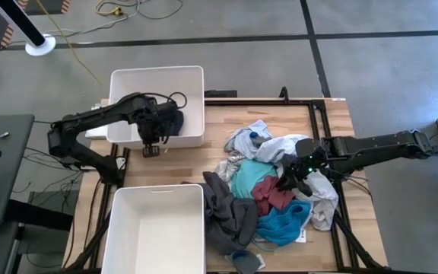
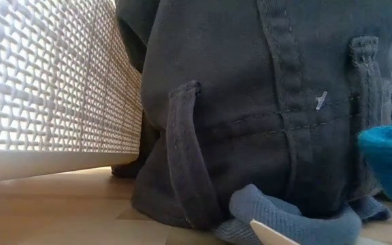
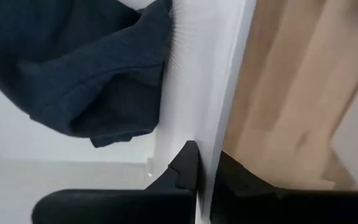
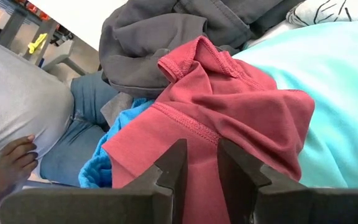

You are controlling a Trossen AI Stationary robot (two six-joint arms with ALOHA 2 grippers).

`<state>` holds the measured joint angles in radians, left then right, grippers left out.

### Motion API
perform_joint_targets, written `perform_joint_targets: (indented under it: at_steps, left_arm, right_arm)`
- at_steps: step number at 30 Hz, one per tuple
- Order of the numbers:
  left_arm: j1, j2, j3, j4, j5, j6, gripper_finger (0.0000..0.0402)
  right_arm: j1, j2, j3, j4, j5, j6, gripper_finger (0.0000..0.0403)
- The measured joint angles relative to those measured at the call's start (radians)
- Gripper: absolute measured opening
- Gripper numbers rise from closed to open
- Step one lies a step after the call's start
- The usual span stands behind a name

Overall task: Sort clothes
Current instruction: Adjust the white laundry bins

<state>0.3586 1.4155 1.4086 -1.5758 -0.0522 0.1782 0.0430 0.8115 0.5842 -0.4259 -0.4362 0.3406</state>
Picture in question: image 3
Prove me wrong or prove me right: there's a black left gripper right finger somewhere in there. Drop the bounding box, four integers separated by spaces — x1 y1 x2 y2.
210 151 358 224

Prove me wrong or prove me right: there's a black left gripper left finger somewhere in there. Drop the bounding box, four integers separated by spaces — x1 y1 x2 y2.
31 140 200 224

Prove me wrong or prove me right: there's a navy blue garment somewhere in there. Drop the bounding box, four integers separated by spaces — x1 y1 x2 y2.
0 0 175 149

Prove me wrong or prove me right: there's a white perforated laundry basket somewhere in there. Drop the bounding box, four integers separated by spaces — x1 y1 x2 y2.
0 0 257 224

